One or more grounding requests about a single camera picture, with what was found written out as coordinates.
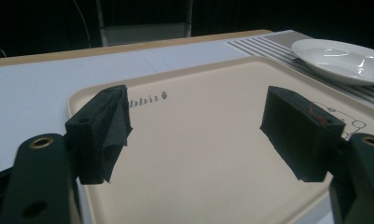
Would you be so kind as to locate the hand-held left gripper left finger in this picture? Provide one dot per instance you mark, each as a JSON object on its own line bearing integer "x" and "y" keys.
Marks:
{"x": 94, "y": 137}

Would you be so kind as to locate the white plate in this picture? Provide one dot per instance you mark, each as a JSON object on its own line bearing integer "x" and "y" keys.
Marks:
{"x": 340, "y": 62}

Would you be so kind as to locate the beige tray with rabbit print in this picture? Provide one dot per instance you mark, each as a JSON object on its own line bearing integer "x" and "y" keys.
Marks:
{"x": 200, "y": 140}

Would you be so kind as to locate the grey striped placemat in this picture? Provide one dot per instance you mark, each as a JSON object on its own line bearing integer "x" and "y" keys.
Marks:
{"x": 268, "y": 43}

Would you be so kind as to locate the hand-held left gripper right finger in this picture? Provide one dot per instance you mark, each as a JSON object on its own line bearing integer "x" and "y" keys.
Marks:
{"x": 299, "y": 133}

